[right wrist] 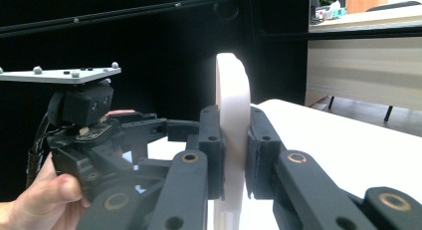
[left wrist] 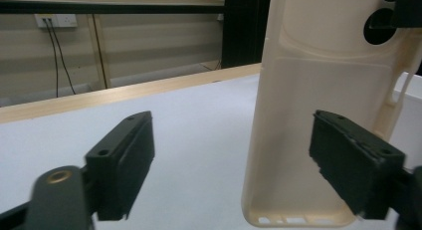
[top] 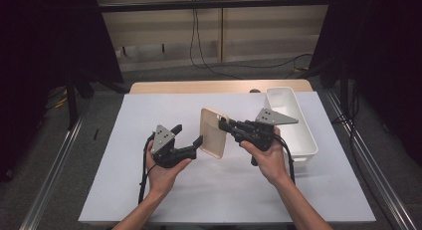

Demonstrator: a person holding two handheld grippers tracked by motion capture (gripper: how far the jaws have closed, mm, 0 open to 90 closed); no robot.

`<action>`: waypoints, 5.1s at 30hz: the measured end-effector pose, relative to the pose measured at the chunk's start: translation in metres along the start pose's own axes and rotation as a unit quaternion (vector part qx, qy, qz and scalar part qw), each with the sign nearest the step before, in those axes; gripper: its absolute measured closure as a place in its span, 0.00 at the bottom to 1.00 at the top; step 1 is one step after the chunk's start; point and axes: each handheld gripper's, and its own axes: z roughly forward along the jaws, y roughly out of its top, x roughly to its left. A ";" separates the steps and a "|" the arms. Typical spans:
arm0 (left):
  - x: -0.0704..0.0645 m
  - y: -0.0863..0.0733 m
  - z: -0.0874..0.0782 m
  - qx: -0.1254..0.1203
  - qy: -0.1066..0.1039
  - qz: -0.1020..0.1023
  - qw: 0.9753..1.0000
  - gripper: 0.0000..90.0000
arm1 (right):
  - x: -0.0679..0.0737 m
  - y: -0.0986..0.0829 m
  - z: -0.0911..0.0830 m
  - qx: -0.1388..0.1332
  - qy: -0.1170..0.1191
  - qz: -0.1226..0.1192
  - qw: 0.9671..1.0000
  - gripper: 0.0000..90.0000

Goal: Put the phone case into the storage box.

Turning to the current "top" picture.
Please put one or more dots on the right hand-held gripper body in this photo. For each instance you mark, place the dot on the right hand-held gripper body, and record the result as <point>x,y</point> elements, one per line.
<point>258,133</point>

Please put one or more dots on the small black floor object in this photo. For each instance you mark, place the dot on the small black floor object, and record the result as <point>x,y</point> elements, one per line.
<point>96,134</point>

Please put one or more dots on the white table mat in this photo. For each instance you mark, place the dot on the white table mat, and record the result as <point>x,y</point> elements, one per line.
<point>166,104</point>

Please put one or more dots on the metal floor rail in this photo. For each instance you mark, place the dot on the metal floor rail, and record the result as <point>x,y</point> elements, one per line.
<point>375,167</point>
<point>49,177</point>

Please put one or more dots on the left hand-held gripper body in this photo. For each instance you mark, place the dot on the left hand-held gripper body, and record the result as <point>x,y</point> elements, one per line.
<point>164,147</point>

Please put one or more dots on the white plastic storage bin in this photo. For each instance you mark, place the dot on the white plastic storage bin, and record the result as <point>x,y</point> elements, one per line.
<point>300,137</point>

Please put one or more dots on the person's left hand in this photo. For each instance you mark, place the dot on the person's left hand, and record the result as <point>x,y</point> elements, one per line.
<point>162,180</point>

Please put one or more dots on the person's right hand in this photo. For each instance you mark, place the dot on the person's right hand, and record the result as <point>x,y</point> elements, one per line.
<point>270,163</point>

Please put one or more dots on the light wooden table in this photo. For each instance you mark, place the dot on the light wooden table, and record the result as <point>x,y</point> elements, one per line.
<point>199,86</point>

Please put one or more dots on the black metal stand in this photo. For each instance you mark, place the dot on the black metal stand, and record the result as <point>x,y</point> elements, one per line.
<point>71,100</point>

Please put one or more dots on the dark curtain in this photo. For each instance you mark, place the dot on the dark curtain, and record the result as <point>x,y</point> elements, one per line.
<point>384,57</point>
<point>40,57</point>

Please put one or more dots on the beige phone case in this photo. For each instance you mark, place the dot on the beige phone case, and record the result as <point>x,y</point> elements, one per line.
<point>212,137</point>

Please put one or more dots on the black horizontal metal bar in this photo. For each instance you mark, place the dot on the black horizontal metal bar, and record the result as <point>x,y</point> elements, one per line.
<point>212,4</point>

